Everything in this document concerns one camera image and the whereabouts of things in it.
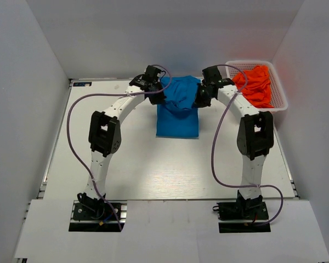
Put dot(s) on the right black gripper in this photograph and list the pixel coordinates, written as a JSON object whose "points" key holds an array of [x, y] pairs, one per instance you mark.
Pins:
{"points": [[198, 102]]}

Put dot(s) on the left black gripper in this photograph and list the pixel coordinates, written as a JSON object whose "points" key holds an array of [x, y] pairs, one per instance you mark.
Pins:
{"points": [[159, 100]]}

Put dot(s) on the blue t shirt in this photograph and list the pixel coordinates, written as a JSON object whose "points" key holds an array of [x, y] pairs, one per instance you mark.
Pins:
{"points": [[177, 118]]}

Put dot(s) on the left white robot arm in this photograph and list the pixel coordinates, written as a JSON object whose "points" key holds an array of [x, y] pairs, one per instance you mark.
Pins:
{"points": [[105, 128]]}

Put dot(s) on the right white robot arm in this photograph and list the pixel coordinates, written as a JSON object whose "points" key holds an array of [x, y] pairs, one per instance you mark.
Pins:
{"points": [[255, 135]]}

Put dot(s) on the orange t shirt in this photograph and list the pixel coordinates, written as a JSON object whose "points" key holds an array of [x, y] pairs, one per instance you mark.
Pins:
{"points": [[258, 88]]}

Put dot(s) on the white plastic basket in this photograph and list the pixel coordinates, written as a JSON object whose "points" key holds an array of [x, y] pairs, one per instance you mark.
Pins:
{"points": [[278, 98]]}

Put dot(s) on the blue table label sticker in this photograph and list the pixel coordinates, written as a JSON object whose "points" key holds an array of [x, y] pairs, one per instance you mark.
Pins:
{"points": [[82, 84]]}

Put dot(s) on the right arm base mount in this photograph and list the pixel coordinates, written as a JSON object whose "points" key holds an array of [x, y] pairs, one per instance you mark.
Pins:
{"points": [[231, 219]]}

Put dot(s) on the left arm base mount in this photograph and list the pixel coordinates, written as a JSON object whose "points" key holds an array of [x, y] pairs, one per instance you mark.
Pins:
{"points": [[95, 215]]}

